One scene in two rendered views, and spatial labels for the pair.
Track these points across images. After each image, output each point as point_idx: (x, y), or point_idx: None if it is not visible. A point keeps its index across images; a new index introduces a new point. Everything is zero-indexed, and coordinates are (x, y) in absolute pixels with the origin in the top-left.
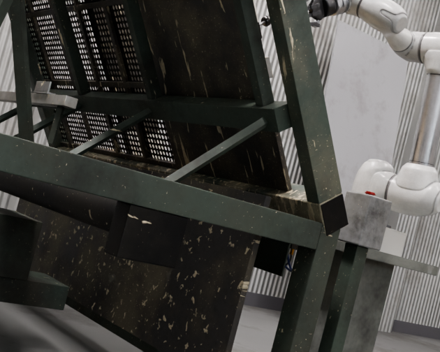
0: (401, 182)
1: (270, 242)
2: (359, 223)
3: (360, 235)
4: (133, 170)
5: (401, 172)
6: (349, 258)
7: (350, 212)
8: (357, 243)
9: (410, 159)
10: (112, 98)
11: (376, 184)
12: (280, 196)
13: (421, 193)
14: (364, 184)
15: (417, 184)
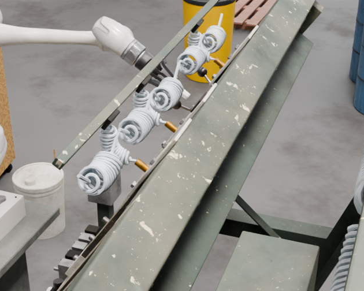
0: (1, 148)
1: None
2: (119, 182)
3: (121, 187)
4: (320, 225)
5: None
6: (111, 206)
7: (114, 182)
8: (121, 193)
9: None
10: None
11: None
12: None
13: (6, 144)
14: None
15: (4, 140)
